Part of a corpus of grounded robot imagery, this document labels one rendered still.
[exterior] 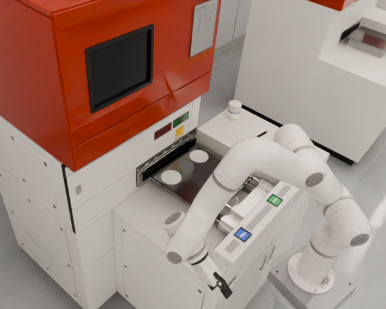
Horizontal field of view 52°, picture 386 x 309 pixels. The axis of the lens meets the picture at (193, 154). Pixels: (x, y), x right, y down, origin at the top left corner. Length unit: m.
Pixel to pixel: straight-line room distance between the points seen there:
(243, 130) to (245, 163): 1.09
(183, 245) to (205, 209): 0.12
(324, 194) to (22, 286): 1.97
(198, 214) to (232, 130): 1.03
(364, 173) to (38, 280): 2.71
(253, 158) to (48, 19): 0.67
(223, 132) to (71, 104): 1.03
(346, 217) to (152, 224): 0.85
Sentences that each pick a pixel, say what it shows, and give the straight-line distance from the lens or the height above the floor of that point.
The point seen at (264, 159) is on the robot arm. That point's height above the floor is 1.56.
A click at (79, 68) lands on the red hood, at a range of 1.28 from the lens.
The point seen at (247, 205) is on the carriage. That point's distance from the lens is 1.88.
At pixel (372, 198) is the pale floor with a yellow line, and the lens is 3.55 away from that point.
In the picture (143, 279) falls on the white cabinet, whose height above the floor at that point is 0.46.
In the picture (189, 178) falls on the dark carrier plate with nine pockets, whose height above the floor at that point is 0.90.
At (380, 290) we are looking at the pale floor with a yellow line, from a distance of 3.00.
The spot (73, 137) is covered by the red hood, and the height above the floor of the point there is 1.38.
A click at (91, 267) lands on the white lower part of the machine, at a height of 0.50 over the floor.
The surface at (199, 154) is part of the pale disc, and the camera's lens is 2.06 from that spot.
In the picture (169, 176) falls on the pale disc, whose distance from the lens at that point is 1.93.
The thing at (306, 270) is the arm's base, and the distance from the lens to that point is 1.66.
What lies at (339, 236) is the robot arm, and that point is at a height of 1.23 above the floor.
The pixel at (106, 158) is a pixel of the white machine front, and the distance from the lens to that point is 1.66.
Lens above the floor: 2.26
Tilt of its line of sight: 41 degrees down
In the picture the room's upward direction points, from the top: 7 degrees clockwise
